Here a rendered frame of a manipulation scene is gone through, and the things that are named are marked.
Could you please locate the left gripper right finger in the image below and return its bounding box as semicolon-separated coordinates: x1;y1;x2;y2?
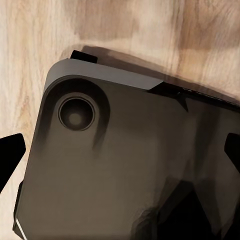
224;133;240;173

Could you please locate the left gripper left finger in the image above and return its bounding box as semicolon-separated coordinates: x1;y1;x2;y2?
0;133;26;193

